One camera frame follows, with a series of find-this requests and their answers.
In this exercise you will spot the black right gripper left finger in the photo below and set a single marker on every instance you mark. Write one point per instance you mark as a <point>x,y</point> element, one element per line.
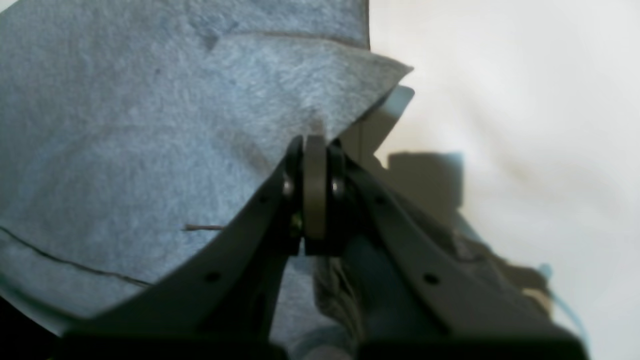
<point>220,304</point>

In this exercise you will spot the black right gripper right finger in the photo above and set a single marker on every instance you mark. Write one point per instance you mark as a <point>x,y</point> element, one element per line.
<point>414,301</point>

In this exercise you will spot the grey t-shirt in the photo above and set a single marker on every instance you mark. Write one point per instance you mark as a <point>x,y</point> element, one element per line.
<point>124,120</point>

